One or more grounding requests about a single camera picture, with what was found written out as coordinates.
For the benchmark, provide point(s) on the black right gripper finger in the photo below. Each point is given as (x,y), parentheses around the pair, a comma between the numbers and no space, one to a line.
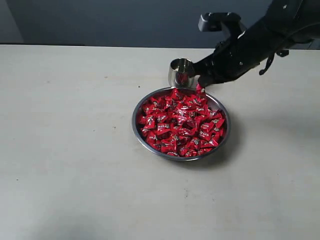
(207,80)
(203,67)

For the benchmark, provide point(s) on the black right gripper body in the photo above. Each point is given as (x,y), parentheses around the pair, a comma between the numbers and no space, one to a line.
(246,52)

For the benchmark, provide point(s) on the red candy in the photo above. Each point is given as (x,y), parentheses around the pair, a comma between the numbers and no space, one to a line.
(200,91)

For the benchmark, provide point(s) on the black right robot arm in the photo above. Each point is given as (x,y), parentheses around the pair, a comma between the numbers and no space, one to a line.
(285,23)

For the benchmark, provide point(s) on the stainless steel cup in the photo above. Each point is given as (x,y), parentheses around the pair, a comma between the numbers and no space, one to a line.
(181,73)

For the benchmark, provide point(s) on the pile of red wrapped candies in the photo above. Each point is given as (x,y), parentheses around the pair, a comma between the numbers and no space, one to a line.
(182,125)

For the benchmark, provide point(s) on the round steel bowl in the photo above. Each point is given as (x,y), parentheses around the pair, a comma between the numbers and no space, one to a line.
(140,140)

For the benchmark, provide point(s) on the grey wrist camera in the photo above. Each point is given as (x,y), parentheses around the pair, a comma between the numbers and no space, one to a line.
(227,22)

